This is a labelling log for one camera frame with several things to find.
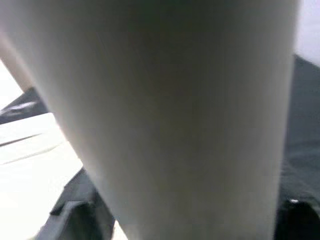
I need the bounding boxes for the white plastic table leg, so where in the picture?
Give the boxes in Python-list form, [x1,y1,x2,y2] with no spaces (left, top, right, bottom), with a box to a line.
[0,0,301,240]

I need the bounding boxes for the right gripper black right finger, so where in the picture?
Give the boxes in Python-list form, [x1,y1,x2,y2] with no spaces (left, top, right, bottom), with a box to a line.
[276,198,320,240]

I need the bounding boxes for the black tablecloth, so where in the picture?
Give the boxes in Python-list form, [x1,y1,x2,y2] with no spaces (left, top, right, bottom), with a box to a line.
[0,53,320,213]

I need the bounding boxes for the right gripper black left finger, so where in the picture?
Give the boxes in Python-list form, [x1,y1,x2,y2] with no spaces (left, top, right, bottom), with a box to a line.
[37,169,116,240]

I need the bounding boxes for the white plastic children table top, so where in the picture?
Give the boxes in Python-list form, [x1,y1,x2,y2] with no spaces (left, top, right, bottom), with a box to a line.
[0,112,128,240]

